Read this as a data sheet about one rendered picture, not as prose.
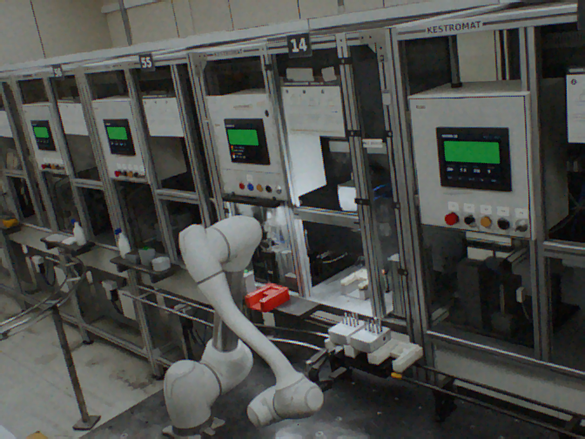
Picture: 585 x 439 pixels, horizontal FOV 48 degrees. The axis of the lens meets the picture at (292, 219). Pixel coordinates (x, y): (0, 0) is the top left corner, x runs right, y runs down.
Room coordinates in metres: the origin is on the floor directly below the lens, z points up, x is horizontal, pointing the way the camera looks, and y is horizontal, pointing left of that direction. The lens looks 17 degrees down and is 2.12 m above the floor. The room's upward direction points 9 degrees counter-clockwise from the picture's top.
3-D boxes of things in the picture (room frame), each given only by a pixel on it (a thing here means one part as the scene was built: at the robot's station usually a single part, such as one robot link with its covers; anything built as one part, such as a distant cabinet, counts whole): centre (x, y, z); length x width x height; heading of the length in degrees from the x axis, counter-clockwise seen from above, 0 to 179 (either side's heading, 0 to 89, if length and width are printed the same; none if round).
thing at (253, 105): (2.93, 0.07, 1.60); 0.42 x 0.29 x 0.46; 43
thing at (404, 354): (2.25, -0.22, 0.84); 0.36 x 0.14 x 0.10; 43
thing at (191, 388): (2.19, 0.49, 0.85); 0.18 x 0.16 x 0.22; 137
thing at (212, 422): (2.17, 0.49, 0.71); 0.22 x 0.18 x 0.06; 43
